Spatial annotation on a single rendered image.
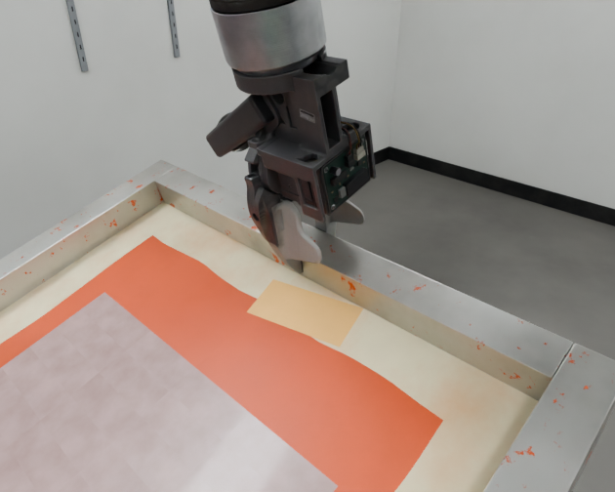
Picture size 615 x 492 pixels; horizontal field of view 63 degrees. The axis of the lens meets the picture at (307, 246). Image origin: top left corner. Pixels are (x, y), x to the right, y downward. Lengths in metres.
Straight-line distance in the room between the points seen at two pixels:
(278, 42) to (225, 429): 0.29
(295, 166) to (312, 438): 0.21
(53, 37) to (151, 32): 0.46
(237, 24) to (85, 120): 2.24
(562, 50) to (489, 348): 3.31
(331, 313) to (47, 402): 0.27
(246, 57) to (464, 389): 0.29
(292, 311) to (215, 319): 0.08
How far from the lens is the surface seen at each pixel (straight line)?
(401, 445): 0.40
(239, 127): 0.43
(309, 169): 0.37
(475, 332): 0.41
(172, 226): 0.65
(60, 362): 0.56
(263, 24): 0.35
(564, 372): 0.40
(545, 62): 3.69
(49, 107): 2.51
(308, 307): 0.48
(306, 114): 0.37
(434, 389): 0.42
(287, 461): 0.40
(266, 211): 0.44
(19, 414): 0.54
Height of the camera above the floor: 1.51
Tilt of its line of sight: 30 degrees down
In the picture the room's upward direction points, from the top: straight up
